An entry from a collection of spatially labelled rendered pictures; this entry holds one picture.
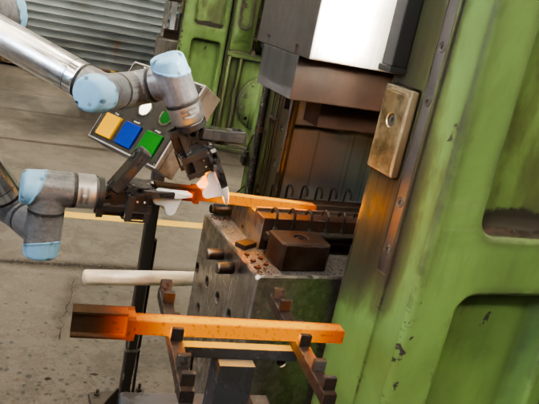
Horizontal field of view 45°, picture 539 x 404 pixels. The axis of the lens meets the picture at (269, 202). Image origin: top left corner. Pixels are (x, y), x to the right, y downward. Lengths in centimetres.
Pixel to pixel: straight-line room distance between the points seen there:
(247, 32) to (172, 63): 488
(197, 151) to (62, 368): 143
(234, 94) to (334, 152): 451
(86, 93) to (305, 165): 71
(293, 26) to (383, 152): 36
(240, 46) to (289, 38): 477
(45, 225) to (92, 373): 131
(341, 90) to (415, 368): 62
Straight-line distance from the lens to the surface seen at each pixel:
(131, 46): 942
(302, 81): 145
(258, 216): 154
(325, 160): 183
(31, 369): 268
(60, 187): 141
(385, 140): 132
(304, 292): 146
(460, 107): 120
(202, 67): 640
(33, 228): 145
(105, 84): 132
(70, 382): 261
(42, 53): 140
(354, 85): 151
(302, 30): 144
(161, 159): 187
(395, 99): 131
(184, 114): 142
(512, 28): 121
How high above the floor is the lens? 146
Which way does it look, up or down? 17 degrees down
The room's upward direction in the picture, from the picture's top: 12 degrees clockwise
